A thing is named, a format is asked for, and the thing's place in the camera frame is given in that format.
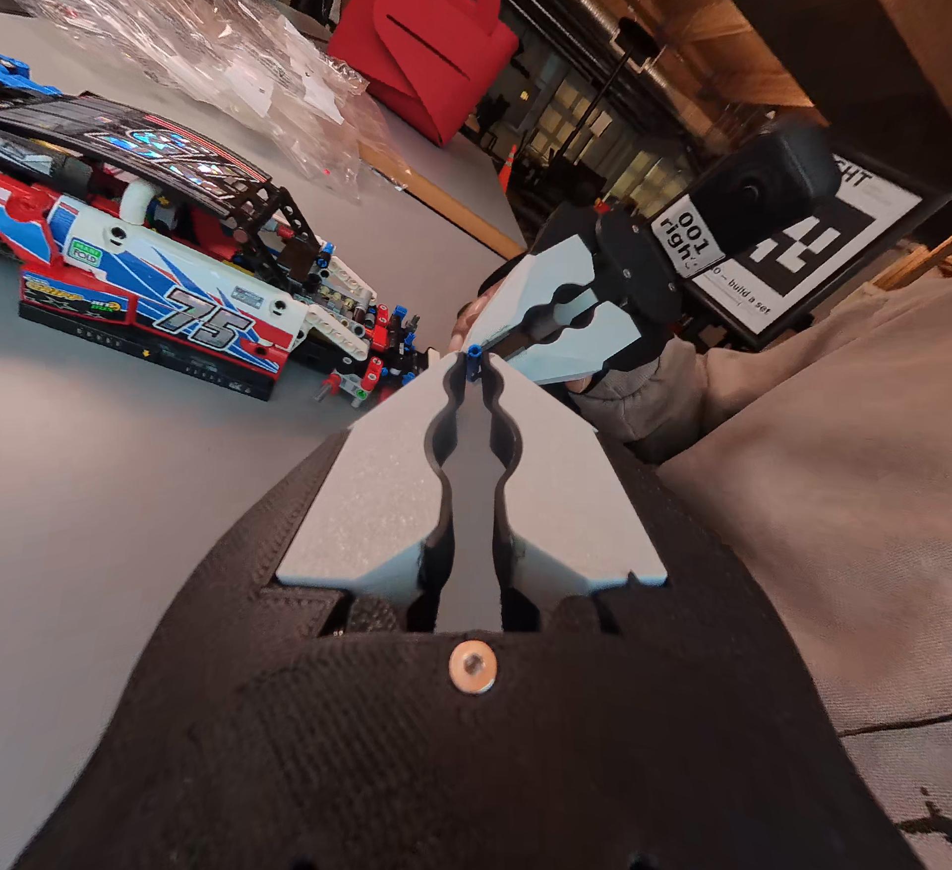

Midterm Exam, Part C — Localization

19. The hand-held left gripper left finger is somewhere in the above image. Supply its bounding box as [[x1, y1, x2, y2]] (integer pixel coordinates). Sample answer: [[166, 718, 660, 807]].
[[275, 351, 456, 590]]

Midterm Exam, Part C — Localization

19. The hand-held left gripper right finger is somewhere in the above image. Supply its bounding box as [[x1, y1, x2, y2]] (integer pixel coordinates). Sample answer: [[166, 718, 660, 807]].
[[479, 353, 668, 599]]

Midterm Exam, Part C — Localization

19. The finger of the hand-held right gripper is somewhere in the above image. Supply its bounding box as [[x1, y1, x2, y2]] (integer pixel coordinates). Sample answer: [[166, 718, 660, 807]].
[[489, 292, 644, 387], [448, 233, 602, 355]]

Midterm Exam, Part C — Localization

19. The brick-built toy race car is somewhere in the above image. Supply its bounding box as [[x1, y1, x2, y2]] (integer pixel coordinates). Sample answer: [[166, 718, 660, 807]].
[[0, 54, 447, 410]]

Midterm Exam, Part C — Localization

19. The person's right forearm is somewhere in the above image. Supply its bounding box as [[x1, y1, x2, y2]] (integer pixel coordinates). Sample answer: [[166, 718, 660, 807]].
[[569, 275, 952, 465]]

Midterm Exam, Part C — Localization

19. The person's right hand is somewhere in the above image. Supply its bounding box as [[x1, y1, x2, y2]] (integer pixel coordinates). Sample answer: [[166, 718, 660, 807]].
[[448, 292, 498, 354]]

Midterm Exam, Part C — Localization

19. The black pole lamp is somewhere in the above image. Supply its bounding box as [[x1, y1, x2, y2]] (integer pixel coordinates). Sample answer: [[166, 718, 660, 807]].
[[569, 18, 663, 168]]

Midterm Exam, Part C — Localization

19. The red felt bag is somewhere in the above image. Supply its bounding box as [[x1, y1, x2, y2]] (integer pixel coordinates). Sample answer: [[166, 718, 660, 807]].
[[327, 0, 519, 147]]

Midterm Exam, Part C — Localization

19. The person's beige sweatshirt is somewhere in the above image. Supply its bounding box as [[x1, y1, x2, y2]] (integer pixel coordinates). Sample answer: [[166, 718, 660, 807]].
[[658, 364, 952, 870]]

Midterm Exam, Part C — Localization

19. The pile of clear plastic bags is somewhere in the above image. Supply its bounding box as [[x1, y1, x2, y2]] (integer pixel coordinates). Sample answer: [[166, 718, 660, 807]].
[[0, 0, 406, 205]]

